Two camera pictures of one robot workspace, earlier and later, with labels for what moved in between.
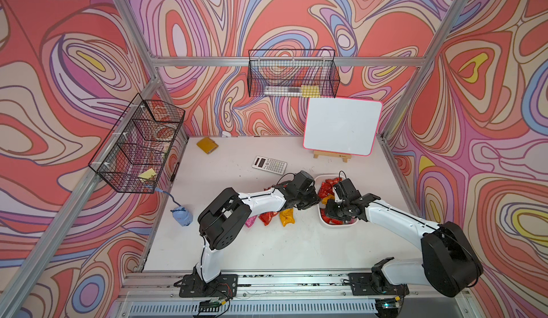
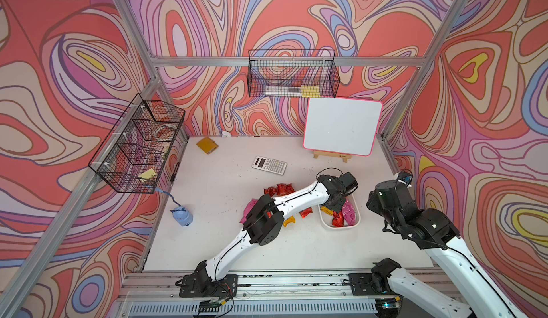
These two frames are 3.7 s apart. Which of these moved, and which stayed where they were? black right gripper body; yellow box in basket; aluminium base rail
Moved: black right gripper body
Stayed: yellow box in basket; aluminium base rail
